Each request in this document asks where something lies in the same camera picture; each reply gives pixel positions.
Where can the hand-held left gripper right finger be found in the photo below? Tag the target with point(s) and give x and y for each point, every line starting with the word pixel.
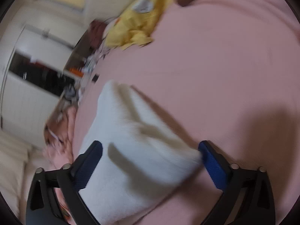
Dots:
pixel 214 168

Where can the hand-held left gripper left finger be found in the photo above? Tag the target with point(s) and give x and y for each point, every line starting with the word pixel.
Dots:
pixel 90 166

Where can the white sweater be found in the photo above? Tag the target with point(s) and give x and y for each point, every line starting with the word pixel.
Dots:
pixel 131 150

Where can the pink quilt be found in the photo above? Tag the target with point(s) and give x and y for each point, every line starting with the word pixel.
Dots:
pixel 69 126

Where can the cream curtain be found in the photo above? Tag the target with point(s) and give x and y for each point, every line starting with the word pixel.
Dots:
pixel 11 164

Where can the small black box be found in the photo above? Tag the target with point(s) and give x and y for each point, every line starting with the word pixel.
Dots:
pixel 95 78

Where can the white wardrobe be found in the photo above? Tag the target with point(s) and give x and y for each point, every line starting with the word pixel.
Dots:
pixel 28 103

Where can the pink bed sheet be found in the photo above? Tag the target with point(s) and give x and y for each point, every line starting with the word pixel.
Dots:
pixel 222 75

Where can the maroon bag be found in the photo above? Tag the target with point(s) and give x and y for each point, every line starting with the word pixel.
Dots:
pixel 96 34

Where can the yellow pillow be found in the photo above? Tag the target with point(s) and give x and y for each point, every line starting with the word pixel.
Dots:
pixel 138 25

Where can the cream padded headboard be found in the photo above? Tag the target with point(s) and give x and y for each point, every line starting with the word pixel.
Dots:
pixel 105 0

